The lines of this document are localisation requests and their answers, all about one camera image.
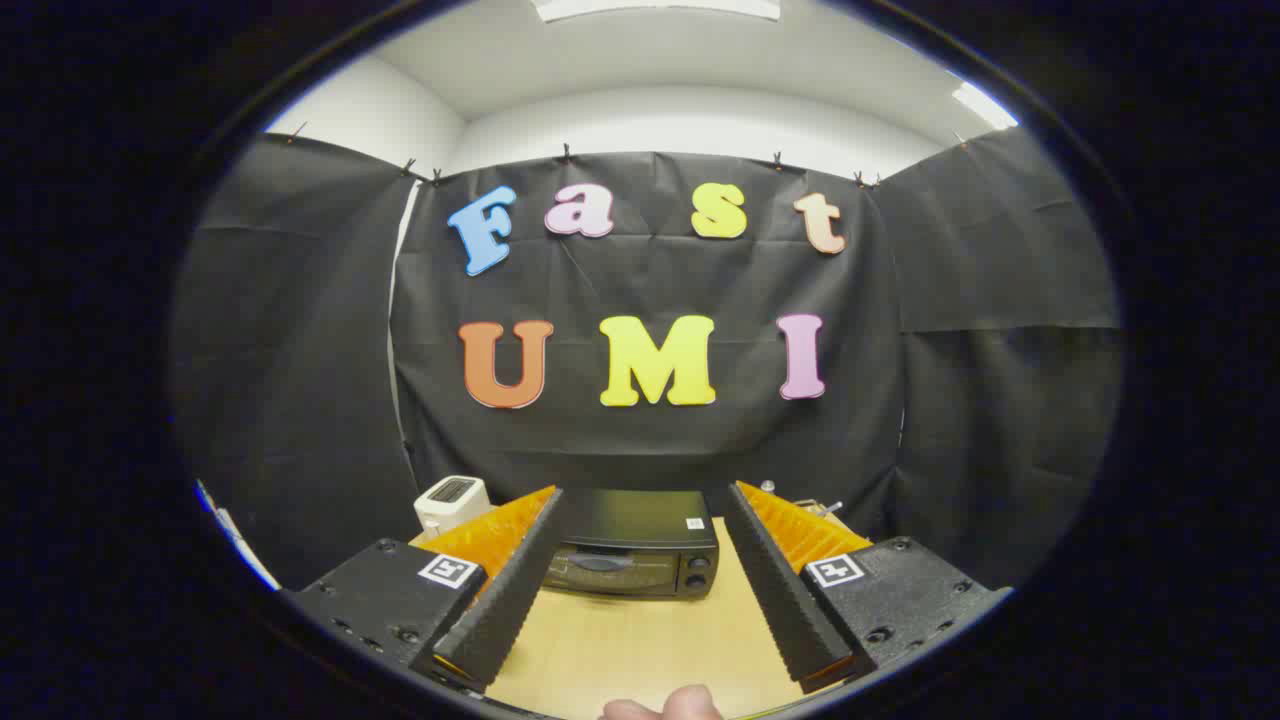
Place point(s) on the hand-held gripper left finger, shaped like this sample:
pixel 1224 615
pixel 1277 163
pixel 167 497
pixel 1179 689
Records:
pixel 510 590

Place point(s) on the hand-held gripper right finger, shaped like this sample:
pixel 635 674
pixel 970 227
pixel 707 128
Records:
pixel 785 590

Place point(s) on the black toaster oven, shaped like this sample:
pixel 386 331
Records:
pixel 640 520

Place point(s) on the white pop-up toaster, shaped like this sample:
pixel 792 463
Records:
pixel 450 505

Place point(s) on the ceiling light panel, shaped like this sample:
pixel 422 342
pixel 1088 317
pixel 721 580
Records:
pixel 983 105
pixel 655 8

